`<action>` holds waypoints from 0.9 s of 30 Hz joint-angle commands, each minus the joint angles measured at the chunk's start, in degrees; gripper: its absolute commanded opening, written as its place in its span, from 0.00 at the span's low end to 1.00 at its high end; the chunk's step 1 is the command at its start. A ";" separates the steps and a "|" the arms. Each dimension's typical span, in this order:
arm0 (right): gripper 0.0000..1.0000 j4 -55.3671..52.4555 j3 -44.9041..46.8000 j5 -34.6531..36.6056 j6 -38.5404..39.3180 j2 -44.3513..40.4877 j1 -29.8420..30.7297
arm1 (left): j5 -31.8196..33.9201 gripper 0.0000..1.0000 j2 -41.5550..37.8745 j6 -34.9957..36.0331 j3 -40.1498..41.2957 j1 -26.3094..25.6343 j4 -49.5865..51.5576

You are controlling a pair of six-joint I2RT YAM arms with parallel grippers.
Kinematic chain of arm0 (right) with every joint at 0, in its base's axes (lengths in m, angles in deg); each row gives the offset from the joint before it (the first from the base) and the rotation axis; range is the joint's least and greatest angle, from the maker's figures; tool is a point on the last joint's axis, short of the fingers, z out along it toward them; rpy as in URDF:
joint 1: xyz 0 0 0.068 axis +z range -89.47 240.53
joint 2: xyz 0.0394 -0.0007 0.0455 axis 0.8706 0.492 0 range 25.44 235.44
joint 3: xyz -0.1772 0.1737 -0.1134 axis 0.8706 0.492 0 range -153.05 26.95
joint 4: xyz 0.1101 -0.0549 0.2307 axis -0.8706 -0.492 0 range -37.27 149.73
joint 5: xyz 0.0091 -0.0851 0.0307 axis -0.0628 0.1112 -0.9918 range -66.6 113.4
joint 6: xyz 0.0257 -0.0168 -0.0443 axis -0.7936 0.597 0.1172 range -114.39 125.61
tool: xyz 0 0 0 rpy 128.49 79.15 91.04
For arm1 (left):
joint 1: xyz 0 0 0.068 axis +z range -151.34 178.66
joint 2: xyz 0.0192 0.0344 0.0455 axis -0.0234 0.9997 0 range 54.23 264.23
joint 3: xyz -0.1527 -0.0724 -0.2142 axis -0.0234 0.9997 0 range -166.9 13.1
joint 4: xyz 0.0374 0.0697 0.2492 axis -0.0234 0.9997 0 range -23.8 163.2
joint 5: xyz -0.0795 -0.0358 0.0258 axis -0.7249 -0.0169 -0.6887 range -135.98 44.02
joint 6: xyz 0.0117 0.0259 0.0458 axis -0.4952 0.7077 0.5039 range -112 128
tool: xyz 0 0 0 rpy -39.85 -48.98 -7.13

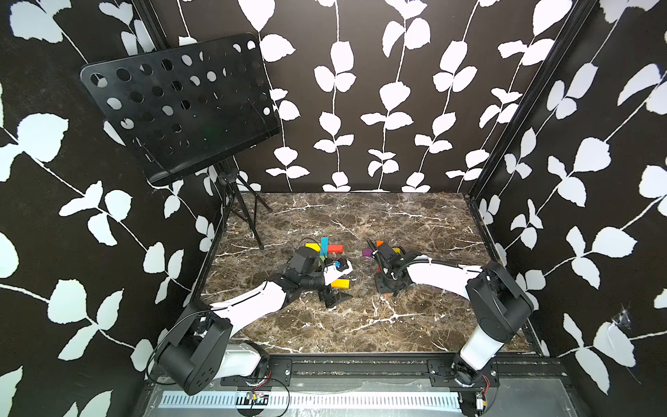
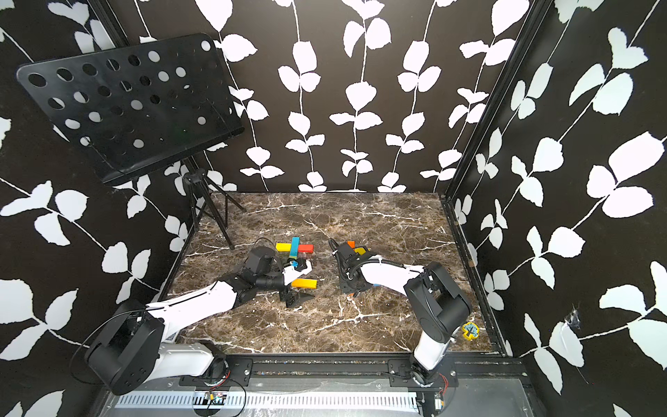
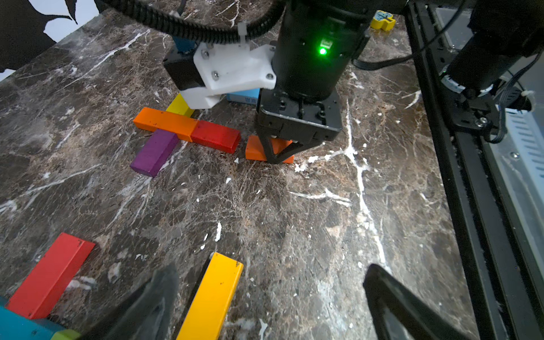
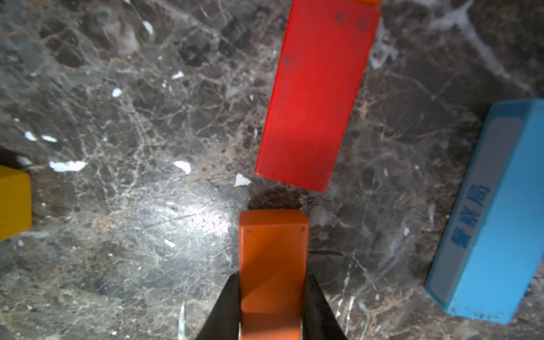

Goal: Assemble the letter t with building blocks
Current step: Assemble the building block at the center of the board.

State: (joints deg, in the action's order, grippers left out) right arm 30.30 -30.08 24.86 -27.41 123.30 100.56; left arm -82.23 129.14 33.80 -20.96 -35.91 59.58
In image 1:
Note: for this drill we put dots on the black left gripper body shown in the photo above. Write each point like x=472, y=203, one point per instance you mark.
x=324, y=295

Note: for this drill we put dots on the white slotted cable duct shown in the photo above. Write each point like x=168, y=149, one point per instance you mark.
x=280, y=401

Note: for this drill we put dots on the red-orange small block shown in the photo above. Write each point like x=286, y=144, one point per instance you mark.
x=335, y=249

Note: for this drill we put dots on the black perforated music stand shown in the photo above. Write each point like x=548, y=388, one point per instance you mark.
x=189, y=108

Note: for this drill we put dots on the yellow small block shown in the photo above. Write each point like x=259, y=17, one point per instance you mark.
x=313, y=246

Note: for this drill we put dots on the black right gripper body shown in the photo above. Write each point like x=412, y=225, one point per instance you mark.
x=385, y=284

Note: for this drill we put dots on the yellow long block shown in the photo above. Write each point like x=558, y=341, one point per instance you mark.
x=341, y=284

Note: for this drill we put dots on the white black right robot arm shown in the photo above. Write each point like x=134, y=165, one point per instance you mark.
x=501, y=307

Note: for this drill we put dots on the cyan block group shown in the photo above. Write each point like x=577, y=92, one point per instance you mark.
x=324, y=243

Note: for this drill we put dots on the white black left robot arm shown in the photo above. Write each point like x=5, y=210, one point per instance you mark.
x=197, y=350

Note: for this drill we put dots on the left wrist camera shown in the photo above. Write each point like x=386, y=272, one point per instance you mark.
x=306, y=269

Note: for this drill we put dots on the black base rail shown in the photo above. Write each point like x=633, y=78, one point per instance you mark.
x=435, y=368

